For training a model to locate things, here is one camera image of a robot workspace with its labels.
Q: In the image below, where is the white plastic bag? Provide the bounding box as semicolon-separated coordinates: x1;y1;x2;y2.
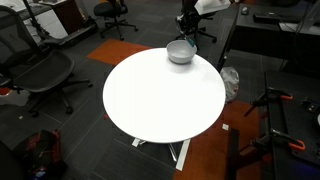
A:
219;66;240;104

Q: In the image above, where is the large black mesh office chair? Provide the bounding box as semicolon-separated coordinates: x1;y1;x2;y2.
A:
0;5;94;118

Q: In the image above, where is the black workbench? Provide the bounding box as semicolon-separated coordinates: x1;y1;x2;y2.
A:
225;70;320;180

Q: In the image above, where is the black office desk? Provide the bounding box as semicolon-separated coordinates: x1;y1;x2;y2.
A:
216;3;320;78

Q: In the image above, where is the black swivel office chair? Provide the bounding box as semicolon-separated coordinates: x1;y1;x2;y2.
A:
93;0;139;42
175;11;218;44

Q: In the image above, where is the black keyboard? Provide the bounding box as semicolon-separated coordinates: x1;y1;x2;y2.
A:
252;12;284;25

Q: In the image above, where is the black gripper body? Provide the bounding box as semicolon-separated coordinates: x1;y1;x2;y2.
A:
175;9;202;34

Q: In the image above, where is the white round bowl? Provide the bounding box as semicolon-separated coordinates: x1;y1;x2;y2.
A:
166;39;198;65

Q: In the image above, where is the black floor stand base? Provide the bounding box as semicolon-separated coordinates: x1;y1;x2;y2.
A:
39;21;100;48

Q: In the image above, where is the white desk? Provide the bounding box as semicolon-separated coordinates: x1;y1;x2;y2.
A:
0;0;69;43

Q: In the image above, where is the white table base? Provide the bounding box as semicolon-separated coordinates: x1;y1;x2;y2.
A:
131;137;192;172

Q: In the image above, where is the white object on floor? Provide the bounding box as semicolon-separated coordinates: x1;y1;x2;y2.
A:
0;87;32;107

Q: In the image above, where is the dark brown cabinet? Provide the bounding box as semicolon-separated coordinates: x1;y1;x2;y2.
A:
52;0;85;36

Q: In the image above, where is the black clamp with orange handle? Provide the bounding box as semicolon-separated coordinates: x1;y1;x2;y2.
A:
250;128;307;153
243;87;294;118

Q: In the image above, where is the red and black backpack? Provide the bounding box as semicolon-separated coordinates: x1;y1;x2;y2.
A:
13;129;68;180

